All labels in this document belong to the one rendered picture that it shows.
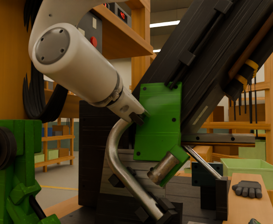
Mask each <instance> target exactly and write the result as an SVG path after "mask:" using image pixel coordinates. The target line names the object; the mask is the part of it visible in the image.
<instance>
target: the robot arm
mask: <svg viewBox="0 0 273 224"><path fill-rule="evenodd" d="M126 1H129V0H43V2H42V4H41V6H40V8H39V11H38V13H37V16H36V19H35V22H34V25H33V27H32V32H31V35H30V39H29V44H28V53H29V56H30V59H31V61H32V62H33V64H34V66H35V68H36V69H37V70H38V71H39V72H41V73H42V74H44V75H45V76H47V77H49V78H50V79H52V80H53V81H55V82H57V83H58V84H60V85H61V86H63V87H64V88H66V89H67V90H69V91H71V92H72V93H74V94H75V95H77V96H78V97H80V98H82V99H83V100H85V101H86V102H88V103H89V104H90V105H93V106H95V107H107V108H109V109H110V110H111V111H112V112H113V113H115V114H116V115H118V116H119V117H120V118H122V119H123V120H124V121H126V122H128V123H132V121H133V122H135V123H136V124H138V125H139V126H142V125H143V124H144V122H143V120H144V118H145V117H146V115H145V114H144V113H143V112H144V107H143V106H142V105H141V104H140V103H139V102H138V101H137V100H136V98H135V97H134V96H133V95H132V94H131V93H130V92H129V91H128V90H127V89H126V88H125V87H124V86H123V79H122V77H121V75H120V73H119V72H118V71H117V70H116V69H115V68H114V67H113V66H112V65H111V64H110V63H109V62H108V61H107V59H106V58H105V57H104V56H103V55H102V54H101V53H100V52H99V51H98V50H97V49H96V48H95V47H94V46H93V45H92V44H91V43H90V42H89V41H88V40H87V39H86V38H85V37H84V36H83V34H82V33H81V32H80V31H79V30H78V29H77V28H76V27H77V25H78V23H79V22H80V20H81V19H82V17H83V16H84V15H85V14H86V13H87V12H88V11H90V10H91V9H92V8H94V7H96V6H98V5H100V4H104V3H112V2H126Z"/></svg>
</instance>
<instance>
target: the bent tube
mask: <svg viewBox="0 0 273 224"><path fill-rule="evenodd" d="M143 113H144V114H145V115H146V116H147V117H150V116H151V115H150V114H149V113H148V111H147V110H146V109H144V112H143ZM133 123H134V122H133V121H132V123H128V122H126V121H124V120H123V119H122V118H121V119H120V120H119V121H118V122H117V123H116V124H115V125H114V126H113V128H112V129H111V131H110V133H109V136H108V138H107V143H106V156H107V161H108V164H109V166H110V168H111V170H112V171H113V173H114V174H115V175H116V176H117V177H118V178H119V180H120V181H121V182H122V183H123V185H124V186H125V187H126V188H127V189H128V191H129V192H130V193H131V194H132V195H133V197H134V198H135V199H136V200H137V201H138V202H139V203H140V205H141V206H142V207H143V208H144V209H145V211H146V212H147V213H148V214H149V216H150V217H151V218H152V219H153V220H154V222H155V223H157V222H158V220H159V219H160V218H161V217H162V216H163V215H164V214H165V212H164V210H163V209H162V208H161V207H160V206H159V205H158V204H157V202H156V201H155V200H154V199H153V198H152V197H151V196H150V194H149V193H148V192H147V191H146V190H145V189H144V187H143V186H142V185H141V184H140V183H139V182H138V181H137V180H136V179H135V178H134V176H133V175H132V174H131V173H130V172H129V171H128V170H127V168H126V167H125V166H124V165H123V164H122V162H121V161H120V158H119V155H118V144H119V140H120V137H121V135H122V134H123V133H124V131H125V130H126V129H127V128H128V127H129V126H131V125H132V124H133Z"/></svg>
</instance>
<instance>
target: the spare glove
mask: <svg viewBox="0 0 273 224"><path fill-rule="evenodd" d="M232 190H234V191H235V193H236V194H237V195H240V194H241V193H242V195H243V196H244V197H247V196H248V193H249V196H250V197H251V198H254V197H255V194H256V196H257V198H262V192H261V184H259V182H257V181H247V180H241V181H240V182H239V183H238V184H235V185H233V186H232Z"/></svg>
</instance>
